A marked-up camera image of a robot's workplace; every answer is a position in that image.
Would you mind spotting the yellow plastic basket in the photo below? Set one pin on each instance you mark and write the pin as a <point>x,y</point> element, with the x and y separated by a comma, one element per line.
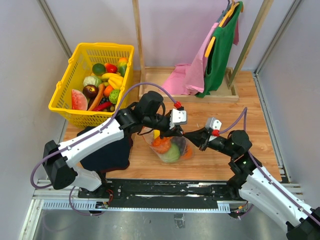
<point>80,66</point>

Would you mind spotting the green custard apple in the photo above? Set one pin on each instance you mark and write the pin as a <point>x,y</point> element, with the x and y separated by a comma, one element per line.
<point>113,96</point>

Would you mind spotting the yellow lemon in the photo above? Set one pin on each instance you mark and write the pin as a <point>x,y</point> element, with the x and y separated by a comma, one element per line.
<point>156,134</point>

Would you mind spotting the red bell pepper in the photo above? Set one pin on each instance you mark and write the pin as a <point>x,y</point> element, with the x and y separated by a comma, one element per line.
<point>110,68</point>

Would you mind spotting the clear zip top bag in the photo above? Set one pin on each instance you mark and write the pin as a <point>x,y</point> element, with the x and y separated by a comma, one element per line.
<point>147,134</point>

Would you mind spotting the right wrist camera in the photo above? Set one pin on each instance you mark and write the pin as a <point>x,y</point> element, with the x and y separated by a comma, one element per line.
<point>213,126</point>

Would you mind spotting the mango fruit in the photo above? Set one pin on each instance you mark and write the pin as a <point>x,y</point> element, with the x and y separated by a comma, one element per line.
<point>122,66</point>

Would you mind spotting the yellow clothes hanger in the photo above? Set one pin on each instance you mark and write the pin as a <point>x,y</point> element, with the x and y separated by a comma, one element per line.
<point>209,47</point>

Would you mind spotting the dark green avocado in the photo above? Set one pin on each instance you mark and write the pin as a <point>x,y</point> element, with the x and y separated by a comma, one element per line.
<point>98,69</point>

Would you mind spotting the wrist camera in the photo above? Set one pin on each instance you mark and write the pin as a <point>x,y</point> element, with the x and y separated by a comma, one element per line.
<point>213,126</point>
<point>178,116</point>

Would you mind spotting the green white cabbage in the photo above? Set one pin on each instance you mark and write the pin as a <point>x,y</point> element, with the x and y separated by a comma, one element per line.
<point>92,80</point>

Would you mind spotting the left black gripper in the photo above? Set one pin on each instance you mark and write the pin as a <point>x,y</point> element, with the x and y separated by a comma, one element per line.
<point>176,131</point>

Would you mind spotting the green shirt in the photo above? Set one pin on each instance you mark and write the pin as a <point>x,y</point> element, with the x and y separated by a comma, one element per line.
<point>219,55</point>

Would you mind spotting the small orange fruit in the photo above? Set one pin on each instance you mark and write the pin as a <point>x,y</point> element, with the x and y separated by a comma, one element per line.
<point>108,90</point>

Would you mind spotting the pink shirt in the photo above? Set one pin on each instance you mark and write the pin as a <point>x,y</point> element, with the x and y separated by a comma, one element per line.
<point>189,79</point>

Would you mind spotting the right wooden rack post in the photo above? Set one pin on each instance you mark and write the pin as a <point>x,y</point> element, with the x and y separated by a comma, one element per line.
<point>255,29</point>

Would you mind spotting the orange carrot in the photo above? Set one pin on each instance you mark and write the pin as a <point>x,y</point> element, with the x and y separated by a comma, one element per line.
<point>97,99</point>

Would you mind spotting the yellow banana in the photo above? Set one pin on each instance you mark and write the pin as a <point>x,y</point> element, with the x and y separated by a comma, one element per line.
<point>109,75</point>

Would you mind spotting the yellow bell pepper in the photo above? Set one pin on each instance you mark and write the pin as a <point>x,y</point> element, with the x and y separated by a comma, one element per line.
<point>116,82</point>

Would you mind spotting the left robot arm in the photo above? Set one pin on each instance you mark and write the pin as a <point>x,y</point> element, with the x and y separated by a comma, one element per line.
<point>60,160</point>

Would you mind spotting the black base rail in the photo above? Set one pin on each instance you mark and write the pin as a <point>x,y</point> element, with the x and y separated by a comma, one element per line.
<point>163,194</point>

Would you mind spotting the dark navy cloth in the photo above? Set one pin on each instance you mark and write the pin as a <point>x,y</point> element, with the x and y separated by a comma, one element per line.
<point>111,157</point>

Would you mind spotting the orange pumpkin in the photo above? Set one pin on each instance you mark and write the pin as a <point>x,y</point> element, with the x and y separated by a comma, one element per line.
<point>161,145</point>

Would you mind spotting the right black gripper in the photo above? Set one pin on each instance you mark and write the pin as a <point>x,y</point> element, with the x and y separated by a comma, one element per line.
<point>199,137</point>

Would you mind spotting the purple grape bunch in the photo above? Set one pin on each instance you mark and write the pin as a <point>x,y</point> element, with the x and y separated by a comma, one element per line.
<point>181,143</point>

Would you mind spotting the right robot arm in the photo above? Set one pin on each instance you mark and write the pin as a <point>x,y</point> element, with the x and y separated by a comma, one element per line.
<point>253,183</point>

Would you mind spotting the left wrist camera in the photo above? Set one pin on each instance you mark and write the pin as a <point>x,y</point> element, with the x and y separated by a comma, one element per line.
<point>178,116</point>

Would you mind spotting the wooden rack post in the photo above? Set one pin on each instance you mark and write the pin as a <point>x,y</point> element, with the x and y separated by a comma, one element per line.
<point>255,29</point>
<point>137,20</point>

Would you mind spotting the red chili pepper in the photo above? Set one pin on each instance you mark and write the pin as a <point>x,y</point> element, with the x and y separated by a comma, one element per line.
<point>103,106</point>

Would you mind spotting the left wooden rack post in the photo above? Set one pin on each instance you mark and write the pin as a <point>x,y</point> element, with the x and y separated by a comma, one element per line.
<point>137,20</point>

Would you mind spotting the watermelon slice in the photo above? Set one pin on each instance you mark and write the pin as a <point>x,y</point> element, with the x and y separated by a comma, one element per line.
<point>78,100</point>

